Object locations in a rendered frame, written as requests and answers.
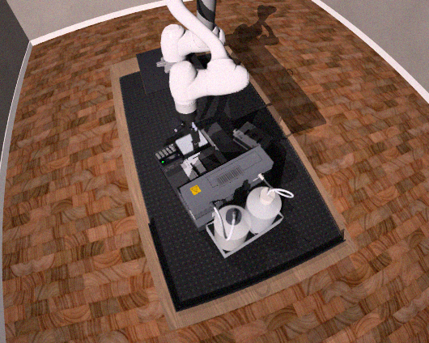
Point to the white plastic bottle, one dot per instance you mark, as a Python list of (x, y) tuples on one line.
[(241, 228), (262, 209)]

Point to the white flexible hose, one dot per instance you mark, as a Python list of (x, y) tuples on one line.
[(221, 222)]

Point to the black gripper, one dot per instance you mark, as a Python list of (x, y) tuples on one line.
[(189, 122)]

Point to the white curved hose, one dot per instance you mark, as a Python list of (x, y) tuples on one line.
[(278, 189)]

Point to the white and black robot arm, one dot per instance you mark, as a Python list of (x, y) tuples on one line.
[(221, 77)]

